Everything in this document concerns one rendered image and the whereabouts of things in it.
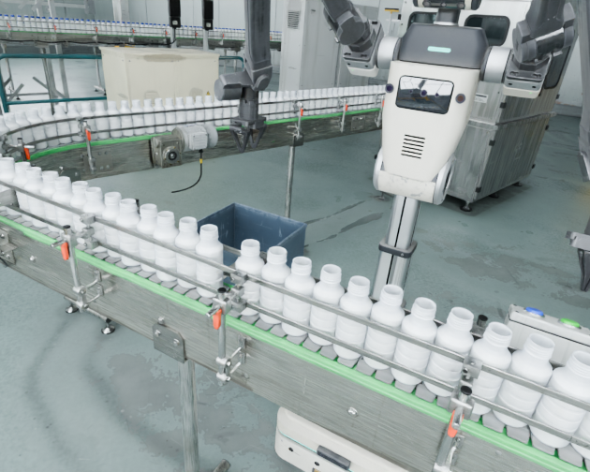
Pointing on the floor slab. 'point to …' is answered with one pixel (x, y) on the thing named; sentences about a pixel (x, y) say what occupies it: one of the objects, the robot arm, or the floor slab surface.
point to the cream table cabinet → (158, 74)
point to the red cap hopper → (34, 76)
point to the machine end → (497, 107)
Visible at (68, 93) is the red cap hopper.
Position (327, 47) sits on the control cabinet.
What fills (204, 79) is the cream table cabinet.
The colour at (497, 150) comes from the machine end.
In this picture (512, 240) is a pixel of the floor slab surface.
